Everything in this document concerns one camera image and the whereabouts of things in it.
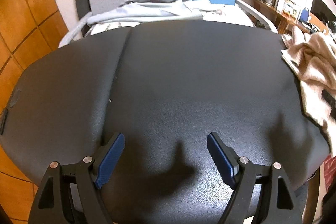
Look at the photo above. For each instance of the grey garment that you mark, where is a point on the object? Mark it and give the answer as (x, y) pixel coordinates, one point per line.
(147, 10)

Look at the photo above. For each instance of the pink blanket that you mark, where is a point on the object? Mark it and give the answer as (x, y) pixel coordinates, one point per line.
(330, 171)

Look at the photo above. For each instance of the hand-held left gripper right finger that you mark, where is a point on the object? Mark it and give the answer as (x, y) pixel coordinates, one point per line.
(219, 158)

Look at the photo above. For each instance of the beige knit sweater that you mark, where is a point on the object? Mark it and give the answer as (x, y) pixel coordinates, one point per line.
(315, 77)

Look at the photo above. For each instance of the wooden desk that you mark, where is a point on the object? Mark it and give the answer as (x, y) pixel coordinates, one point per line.
(284, 18)

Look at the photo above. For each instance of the small blue chair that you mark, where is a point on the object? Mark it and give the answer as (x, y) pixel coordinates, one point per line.
(304, 14)

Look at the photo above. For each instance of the white printed cushion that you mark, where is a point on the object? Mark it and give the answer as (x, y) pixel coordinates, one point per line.
(225, 15)

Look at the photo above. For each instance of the pink knit sweater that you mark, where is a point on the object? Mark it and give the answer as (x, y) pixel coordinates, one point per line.
(294, 39)

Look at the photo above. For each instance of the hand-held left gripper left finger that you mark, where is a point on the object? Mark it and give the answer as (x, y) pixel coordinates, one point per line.
(113, 158)

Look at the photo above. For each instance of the black monitor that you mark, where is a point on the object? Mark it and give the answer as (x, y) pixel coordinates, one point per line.
(321, 7)

